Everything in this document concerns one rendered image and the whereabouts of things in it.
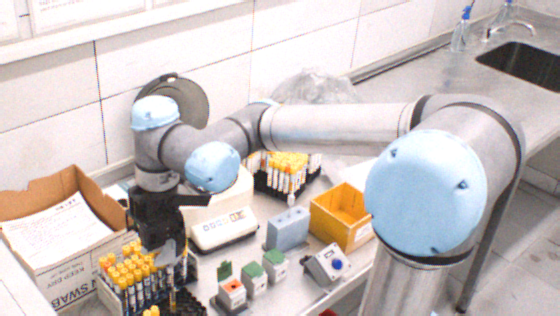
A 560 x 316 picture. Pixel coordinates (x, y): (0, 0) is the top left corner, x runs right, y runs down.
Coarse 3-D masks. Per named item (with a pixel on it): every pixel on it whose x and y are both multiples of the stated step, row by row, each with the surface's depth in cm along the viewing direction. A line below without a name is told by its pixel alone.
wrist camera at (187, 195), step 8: (184, 184) 108; (184, 192) 104; (192, 192) 106; (200, 192) 108; (208, 192) 110; (168, 200) 101; (176, 200) 102; (184, 200) 103; (192, 200) 105; (200, 200) 107; (208, 200) 108
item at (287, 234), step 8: (296, 208) 138; (304, 208) 138; (280, 216) 136; (296, 216) 136; (304, 216) 136; (272, 224) 133; (280, 224) 133; (288, 224) 134; (296, 224) 136; (304, 224) 138; (272, 232) 135; (280, 232) 133; (288, 232) 135; (296, 232) 137; (304, 232) 140; (272, 240) 136; (280, 240) 135; (288, 240) 137; (296, 240) 139; (304, 240) 141; (264, 248) 140; (272, 248) 137; (280, 248) 137; (288, 248) 139; (296, 248) 140; (304, 248) 140; (288, 256) 138
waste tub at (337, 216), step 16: (336, 192) 148; (352, 192) 147; (320, 208) 139; (336, 208) 152; (352, 208) 150; (320, 224) 142; (336, 224) 137; (352, 224) 148; (368, 224) 139; (320, 240) 144; (336, 240) 139; (352, 240) 138; (368, 240) 144
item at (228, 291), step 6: (222, 282) 121; (228, 282) 121; (234, 282) 121; (222, 288) 120; (228, 288) 119; (234, 288) 120; (240, 288) 120; (222, 294) 121; (228, 294) 118; (234, 294) 119; (240, 294) 119; (222, 300) 122; (228, 300) 119; (234, 300) 119; (240, 300) 121; (228, 306) 120; (234, 306) 120
